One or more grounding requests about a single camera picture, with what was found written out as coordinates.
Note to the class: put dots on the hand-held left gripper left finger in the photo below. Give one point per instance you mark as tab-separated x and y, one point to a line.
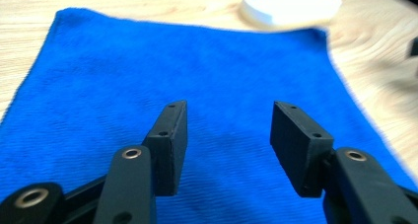
166	158

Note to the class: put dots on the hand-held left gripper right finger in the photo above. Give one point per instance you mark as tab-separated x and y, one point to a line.
302	151

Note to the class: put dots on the blue cloth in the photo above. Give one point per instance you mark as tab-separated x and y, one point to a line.
210	72

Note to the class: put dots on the white round base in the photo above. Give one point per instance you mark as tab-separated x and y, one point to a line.
289	7

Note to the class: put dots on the black object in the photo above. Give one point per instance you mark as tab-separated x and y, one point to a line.
414	47

